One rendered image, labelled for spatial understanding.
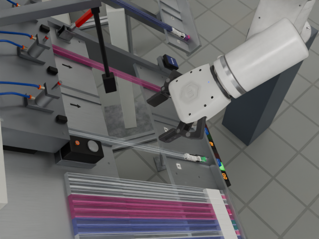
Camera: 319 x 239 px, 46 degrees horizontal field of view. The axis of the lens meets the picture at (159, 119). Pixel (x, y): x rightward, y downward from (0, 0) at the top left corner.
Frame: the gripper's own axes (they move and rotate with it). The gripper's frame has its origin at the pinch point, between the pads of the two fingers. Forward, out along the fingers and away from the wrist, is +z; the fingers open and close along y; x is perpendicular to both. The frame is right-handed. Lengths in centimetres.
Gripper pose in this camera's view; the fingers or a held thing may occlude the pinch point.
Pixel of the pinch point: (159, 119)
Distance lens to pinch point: 79.6
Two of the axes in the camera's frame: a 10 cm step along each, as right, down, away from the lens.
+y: 2.8, 8.3, -4.9
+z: -8.0, 4.8, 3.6
